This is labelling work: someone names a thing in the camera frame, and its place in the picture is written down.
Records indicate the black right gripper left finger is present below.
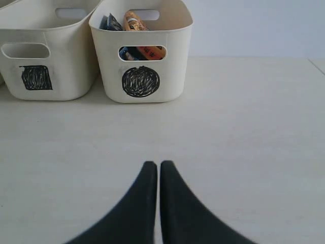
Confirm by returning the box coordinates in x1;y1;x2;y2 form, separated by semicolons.
68;161;157;243

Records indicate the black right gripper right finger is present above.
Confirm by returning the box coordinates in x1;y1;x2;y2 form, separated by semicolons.
159;160;254;243

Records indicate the right cream plastic bin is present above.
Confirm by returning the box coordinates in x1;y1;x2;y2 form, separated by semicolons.
89;1;193;103

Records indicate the blue black snack bag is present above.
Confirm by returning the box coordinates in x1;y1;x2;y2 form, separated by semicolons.
100;13;140;61

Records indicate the cream plastic bin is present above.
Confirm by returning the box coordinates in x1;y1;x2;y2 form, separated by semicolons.
89;1;193;103
1;1;100;101

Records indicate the orange black snack bag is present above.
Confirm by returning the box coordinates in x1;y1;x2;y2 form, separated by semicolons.
119;10;167;61

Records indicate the middle cream plastic bin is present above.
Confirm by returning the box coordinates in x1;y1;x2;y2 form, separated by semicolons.
1;1;100;101

